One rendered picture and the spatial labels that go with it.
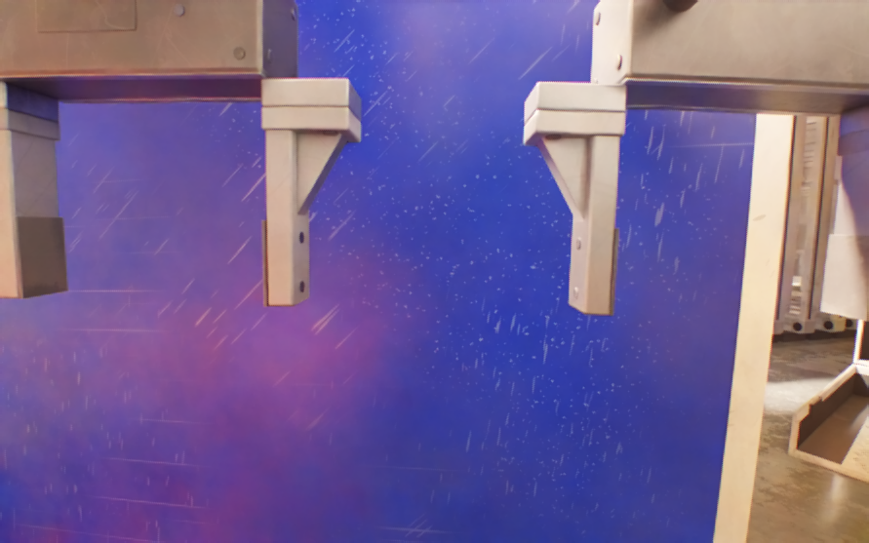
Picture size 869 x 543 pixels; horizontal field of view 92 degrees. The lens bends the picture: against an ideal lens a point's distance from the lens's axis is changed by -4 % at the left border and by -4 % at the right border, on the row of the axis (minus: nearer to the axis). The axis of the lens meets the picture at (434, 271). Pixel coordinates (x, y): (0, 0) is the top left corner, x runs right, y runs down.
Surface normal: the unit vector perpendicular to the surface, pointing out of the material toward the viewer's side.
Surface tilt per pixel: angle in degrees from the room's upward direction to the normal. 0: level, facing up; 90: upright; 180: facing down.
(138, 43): 90
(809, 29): 90
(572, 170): 90
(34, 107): 90
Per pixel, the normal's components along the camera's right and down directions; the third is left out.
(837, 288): -1.00, -0.03
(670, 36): -0.02, 0.11
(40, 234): 1.00, 0.03
